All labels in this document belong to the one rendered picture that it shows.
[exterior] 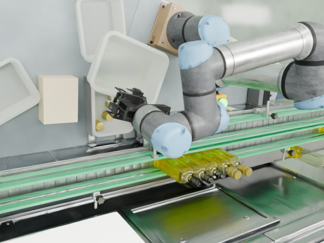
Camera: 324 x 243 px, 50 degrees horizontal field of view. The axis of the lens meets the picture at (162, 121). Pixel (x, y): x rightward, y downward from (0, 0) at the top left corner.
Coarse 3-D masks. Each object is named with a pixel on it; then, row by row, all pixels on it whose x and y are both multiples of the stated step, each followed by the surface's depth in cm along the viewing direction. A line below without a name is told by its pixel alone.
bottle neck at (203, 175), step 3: (201, 174) 128; (204, 174) 127; (207, 174) 126; (201, 177) 127; (204, 177) 126; (207, 177) 125; (210, 177) 126; (204, 180) 126; (207, 180) 124; (210, 180) 126; (210, 183) 126
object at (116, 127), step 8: (96, 96) 134; (104, 96) 136; (96, 104) 135; (104, 104) 136; (96, 112) 136; (104, 120) 138; (112, 120) 140; (120, 120) 142; (104, 128) 137; (112, 128) 137; (120, 128) 138; (128, 128) 138
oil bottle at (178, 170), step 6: (156, 162) 140; (162, 162) 136; (168, 162) 132; (174, 162) 132; (180, 162) 132; (162, 168) 136; (168, 168) 132; (174, 168) 129; (180, 168) 127; (186, 168) 127; (168, 174) 133; (174, 174) 129; (180, 174) 126; (186, 174) 125; (192, 174) 127; (180, 180) 126; (186, 180) 126
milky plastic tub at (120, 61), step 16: (112, 32) 94; (96, 48) 100; (112, 48) 103; (128, 48) 105; (144, 48) 101; (96, 64) 94; (112, 64) 104; (128, 64) 107; (144, 64) 110; (160, 64) 108; (96, 80) 102; (112, 80) 105; (128, 80) 108; (144, 80) 111; (160, 80) 106; (112, 96) 99
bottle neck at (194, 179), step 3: (189, 174) 125; (189, 177) 124; (192, 177) 123; (195, 177) 123; (189, 180) 123; (192, 180) 122; (195, 180) 121; (198, 180) 123; (192, 183) 122; (195, 183) 124; (198, 183) 123; (195, 186) 122
